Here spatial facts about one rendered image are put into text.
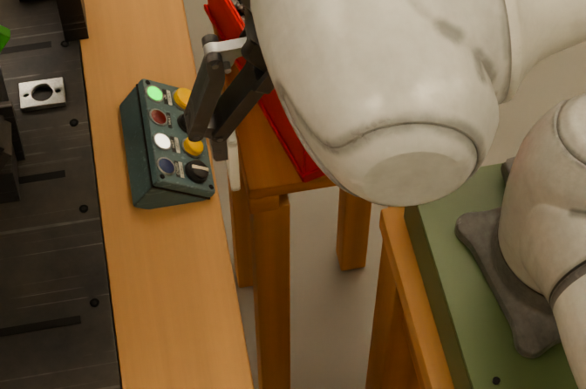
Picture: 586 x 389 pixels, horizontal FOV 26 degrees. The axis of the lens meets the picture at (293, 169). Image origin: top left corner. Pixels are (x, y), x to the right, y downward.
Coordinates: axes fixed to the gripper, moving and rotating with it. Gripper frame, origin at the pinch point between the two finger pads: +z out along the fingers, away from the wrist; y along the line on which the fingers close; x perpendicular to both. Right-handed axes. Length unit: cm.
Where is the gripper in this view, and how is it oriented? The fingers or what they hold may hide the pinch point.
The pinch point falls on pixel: (297, 152)
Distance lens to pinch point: 102.7
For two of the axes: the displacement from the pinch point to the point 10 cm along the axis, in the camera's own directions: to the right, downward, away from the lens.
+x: -1.8, -8.2, 5.4
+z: 0.0, 5.5, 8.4
